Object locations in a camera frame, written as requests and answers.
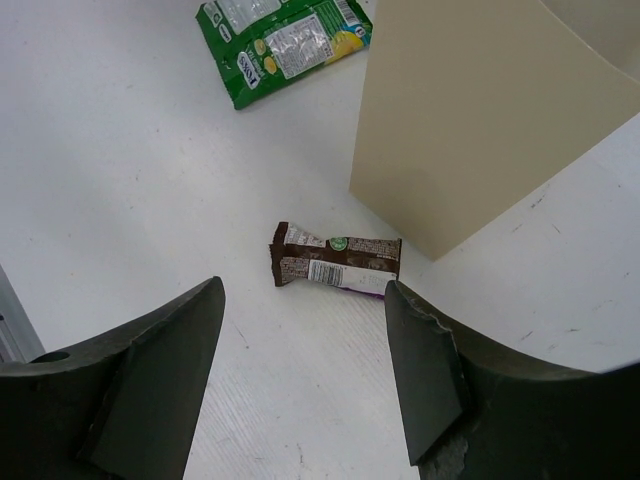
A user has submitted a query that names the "green Fox's candy bag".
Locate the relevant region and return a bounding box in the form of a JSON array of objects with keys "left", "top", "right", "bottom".
[{"left": 196, "top": 0, "right": 373, "bottom": 110}]

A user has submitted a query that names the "brown paper bag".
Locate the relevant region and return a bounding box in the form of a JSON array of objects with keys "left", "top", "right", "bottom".
[{"left": 350, "top": 1, "right": 639, "bottom": 259}]

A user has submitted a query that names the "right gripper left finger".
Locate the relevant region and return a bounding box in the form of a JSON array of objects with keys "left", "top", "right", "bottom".
[{"left": 1, "top": 277, "right": 225, "bottom": 479}]

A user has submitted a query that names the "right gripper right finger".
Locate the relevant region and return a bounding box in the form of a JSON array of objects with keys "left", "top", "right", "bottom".
[{"left": 384, "top": 281, "right": 639, "bottom": 479}]

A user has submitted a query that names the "aluminium front rail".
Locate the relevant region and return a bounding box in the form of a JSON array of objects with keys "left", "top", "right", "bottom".
[{"left": 0, "top": 270, "right": 45, "bottom": 363}]

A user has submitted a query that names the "brown chocolate bar right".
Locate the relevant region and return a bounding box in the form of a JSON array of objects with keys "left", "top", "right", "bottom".
[{"left": 269, "top": 221, "right": 402, "bottom": 299}]

